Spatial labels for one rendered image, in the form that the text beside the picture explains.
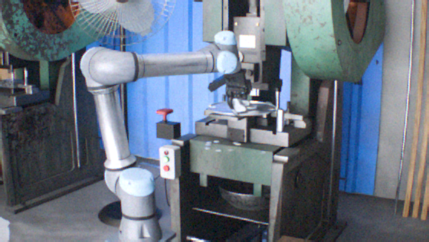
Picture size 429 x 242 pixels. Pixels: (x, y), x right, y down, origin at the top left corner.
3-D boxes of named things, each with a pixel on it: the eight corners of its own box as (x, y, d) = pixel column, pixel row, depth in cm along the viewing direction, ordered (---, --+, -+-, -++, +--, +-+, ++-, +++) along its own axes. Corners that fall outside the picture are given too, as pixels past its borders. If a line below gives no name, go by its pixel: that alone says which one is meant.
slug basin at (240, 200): (271, 220, 223) (272, 200, 220) (203, 207, 239) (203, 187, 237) (299, 196, 251) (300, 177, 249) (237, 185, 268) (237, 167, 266)
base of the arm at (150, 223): (147, 249, 165) (145, 222, 163) (110, 239, 172) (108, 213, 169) (170, 232, 179) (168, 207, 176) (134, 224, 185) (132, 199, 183)
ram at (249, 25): (258, 84, 218) (259, 14, 211) (227, 81, 225) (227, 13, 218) (275, 79, 232) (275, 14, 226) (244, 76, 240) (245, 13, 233)
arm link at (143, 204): (128, 219, 165) (125, 180, 162) (115, 205, 176) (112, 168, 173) (162, 214, 170) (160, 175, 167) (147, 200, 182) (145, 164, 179)
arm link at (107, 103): (119, 207, 176) (85, 53, 160) (107, 194, 189) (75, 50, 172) (151, 197, 181) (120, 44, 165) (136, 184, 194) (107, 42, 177)
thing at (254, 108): (279, 103, 235) (279, 102, 235) (272, 117, 207) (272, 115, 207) (216, 101, 241) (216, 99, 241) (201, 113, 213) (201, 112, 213)
